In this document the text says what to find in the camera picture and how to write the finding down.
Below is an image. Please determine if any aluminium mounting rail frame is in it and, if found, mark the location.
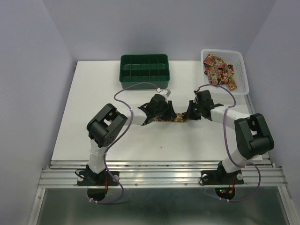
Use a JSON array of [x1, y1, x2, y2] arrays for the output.
[[28, 93, 296, 225]]

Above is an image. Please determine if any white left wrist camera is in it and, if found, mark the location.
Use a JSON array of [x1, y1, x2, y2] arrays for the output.
[[156, 88, 171, 98]]

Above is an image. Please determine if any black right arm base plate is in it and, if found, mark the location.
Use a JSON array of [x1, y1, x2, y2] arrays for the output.
[[199, 170, 244, 186]]

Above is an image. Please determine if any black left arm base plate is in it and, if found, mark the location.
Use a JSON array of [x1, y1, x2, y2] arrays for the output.
[[75, 170, 118, 187]]

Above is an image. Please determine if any paisley flamingo patterned tie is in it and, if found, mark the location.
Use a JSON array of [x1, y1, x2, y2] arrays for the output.
[[154, 113, 187, 123]]

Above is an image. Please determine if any white perforated plastic basket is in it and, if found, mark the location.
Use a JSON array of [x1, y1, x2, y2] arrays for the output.
[[201, 49, 249, 96]]

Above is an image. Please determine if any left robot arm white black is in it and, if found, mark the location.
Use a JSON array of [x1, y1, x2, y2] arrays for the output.
[[82, 94, 176, 185]]

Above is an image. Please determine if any green divided plastic tray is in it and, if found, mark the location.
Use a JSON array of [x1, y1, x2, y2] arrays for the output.
[[119, 54, 170, 90]]

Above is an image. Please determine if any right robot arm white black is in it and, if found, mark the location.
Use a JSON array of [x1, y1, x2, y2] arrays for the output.
[[185, 90, 275, 183]]

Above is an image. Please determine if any colourful patterned tie in basket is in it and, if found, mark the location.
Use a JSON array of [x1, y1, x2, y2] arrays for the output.
[[203, 53, 237, 90]]

